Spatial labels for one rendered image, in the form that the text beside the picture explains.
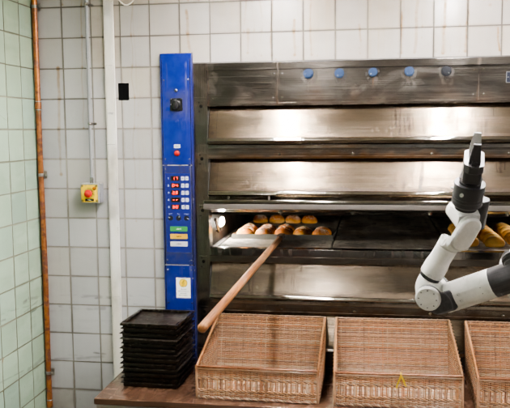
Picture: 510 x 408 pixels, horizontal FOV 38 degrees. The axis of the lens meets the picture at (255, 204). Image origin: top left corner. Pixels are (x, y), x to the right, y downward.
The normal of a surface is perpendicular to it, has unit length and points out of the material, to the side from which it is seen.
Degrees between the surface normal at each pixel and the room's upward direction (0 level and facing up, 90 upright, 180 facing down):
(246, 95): 89
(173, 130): 90
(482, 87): 92
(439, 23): 90
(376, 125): 70
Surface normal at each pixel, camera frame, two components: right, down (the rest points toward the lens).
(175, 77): -0.15, 0.10
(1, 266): 0.99, 0.00
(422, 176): -0.14, -0.25
